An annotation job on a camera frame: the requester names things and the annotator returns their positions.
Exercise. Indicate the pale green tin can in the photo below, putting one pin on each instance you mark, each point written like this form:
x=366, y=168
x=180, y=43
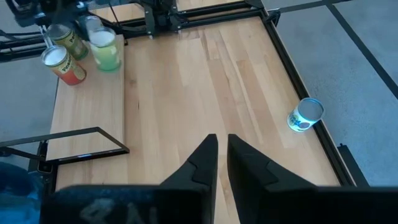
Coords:
x=93, y=22

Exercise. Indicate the red pineapple tin can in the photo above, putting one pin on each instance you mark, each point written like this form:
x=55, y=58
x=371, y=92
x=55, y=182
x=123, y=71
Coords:
x=66, y=70

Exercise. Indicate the white can blue print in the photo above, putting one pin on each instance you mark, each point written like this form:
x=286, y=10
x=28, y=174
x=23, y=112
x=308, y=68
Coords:
x=300, y=121

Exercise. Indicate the light green tin can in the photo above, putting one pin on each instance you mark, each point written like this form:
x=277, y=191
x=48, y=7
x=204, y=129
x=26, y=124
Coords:
x=105, y=56

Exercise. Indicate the black aluminium table frame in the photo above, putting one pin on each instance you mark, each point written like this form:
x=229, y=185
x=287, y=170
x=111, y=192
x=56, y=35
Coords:
x=298, y=85

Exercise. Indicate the small black camera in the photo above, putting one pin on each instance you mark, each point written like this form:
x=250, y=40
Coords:
x=45, y=167

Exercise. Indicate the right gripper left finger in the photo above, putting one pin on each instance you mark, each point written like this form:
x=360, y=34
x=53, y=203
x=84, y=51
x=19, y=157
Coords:
x=199, y=174

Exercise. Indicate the olive green pea can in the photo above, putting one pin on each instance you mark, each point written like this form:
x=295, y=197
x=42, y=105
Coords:
x=73, y=45

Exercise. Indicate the black shelf frame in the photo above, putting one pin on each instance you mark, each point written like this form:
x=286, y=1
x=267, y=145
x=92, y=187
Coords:
x=109, y=152

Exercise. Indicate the blue bulky object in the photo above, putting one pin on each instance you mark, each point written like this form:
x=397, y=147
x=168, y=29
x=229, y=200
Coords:
x=18, y=196

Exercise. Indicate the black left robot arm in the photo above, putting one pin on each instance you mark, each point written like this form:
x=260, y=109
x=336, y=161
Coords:
x=161, y=18

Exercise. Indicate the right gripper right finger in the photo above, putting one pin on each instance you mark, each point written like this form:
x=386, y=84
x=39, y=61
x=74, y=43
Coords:
x=248, y=180

